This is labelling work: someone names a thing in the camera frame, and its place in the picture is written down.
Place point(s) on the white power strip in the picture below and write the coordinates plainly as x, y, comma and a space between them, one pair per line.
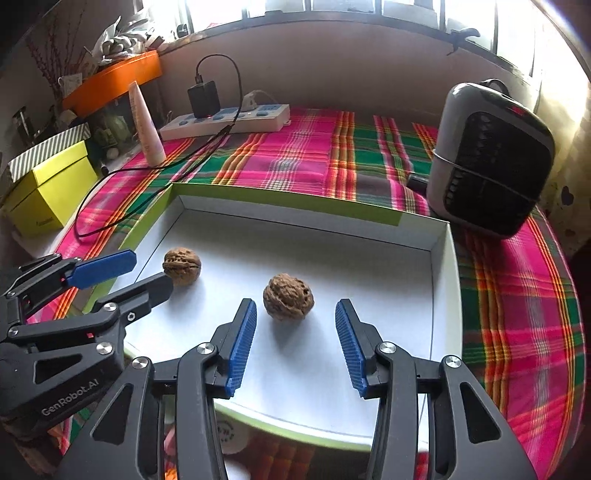
264, 119

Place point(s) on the grey black space heater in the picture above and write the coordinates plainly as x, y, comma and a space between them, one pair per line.
490, 163

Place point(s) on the white green-edged tray box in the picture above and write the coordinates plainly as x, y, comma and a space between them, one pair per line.
295, 256

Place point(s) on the yellow patterned curtain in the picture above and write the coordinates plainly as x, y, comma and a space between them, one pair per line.
564, 105

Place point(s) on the orange tray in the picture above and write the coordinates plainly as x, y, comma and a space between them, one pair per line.
111, 83

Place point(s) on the white round spool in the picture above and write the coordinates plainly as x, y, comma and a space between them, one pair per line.
233, 435

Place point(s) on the striped white green box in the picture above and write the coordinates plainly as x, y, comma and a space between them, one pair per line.
26, 161

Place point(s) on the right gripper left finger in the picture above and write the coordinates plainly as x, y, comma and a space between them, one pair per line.
232, 341

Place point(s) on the white artificial flowers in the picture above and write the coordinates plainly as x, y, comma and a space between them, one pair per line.
124, 38

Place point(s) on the pink white lotion tube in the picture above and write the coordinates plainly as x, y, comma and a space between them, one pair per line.
149, 139

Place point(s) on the white plug in strip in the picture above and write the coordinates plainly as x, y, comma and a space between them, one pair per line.
249, 100

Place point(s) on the yellow green box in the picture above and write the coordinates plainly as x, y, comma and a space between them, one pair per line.
48, 195

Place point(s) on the black charger adapter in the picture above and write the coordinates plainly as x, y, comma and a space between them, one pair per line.
203, 99

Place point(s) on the walnut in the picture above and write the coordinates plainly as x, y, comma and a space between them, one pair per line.
182, 266
287, 298

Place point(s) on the dried red branches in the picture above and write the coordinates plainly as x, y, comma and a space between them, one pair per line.
56, 48

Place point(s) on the plaid pink green bedspread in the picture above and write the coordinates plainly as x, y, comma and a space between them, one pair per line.
523, 335

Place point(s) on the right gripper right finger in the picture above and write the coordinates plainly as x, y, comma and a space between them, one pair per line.
359, 341

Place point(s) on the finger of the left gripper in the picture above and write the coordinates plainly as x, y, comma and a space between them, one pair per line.
46, 278
138, 299

